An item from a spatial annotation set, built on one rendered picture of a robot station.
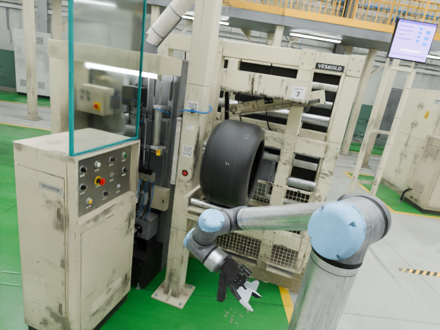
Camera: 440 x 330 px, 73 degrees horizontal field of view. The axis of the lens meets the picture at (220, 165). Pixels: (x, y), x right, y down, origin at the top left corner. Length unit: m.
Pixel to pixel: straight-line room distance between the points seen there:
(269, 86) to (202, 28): 0.56
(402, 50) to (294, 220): 4.73
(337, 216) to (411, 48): 4.99
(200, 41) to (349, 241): 1.54
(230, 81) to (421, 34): 3.98
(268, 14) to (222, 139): 5.64
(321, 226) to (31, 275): 1.76
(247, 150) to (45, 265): 1.31
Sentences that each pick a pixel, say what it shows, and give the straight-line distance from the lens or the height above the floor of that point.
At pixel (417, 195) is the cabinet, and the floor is 0.23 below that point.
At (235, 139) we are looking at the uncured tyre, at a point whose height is 1.39.
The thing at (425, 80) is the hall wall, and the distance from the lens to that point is 13.05.
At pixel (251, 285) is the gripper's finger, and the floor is 0.98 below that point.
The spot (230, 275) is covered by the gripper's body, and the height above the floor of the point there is 1.03.
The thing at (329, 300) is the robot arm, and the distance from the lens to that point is 0.79.
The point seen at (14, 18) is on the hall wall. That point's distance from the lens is 12.95.
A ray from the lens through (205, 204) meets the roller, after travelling 1.98.
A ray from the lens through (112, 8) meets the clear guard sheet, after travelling 1.72.
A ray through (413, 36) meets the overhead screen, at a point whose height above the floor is 2.66.
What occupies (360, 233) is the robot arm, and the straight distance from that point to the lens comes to 0.68.
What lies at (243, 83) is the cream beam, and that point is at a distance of 2.11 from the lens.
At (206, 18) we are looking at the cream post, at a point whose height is 2.04.
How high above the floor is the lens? 1.76
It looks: 17 degrees down
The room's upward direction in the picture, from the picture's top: 9 degrees clockwise
